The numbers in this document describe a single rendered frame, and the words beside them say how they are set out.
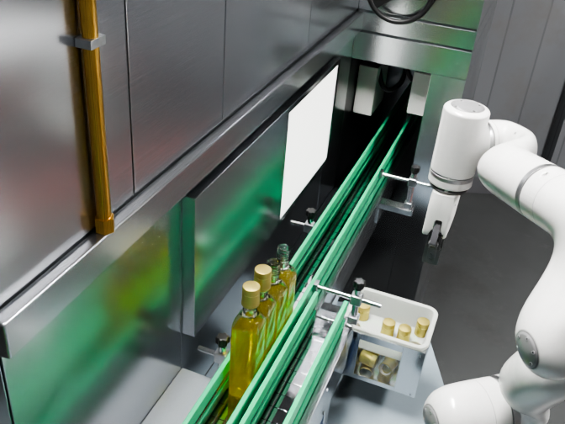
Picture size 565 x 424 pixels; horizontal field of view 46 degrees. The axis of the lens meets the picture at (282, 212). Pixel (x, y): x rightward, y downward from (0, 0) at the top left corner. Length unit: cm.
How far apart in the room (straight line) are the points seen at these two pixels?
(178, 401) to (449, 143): 75
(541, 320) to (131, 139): 64
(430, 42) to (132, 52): 134
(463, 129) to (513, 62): 303
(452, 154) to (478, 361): 208
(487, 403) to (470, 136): 48
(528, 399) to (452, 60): 129
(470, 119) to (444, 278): 250
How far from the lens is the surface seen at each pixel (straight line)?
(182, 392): 147
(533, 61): 430
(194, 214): 125
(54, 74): 87
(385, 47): 222
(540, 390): 113
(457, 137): 125
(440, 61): 220
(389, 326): 178
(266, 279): 132
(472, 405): 129
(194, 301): 137
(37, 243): 92
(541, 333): 95
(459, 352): 326
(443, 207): 131
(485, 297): 364
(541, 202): 102
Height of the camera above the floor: 213
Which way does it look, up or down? 32 degrees down
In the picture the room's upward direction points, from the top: 5 degrees clockwise
